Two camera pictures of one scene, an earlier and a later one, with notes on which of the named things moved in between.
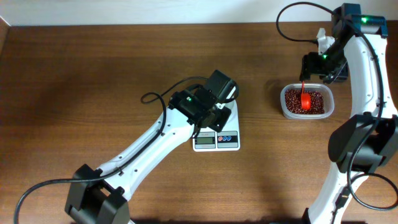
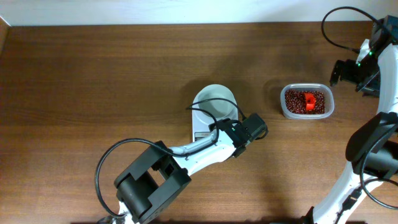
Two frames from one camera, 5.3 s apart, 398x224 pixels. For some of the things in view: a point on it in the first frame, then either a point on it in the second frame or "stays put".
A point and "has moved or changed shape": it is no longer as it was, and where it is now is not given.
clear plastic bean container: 322,104 stays put
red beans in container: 293,99 stays put
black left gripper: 222,114 → 229,123
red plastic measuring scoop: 306,102 has moved or changed shape
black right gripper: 308,67 → 369,88
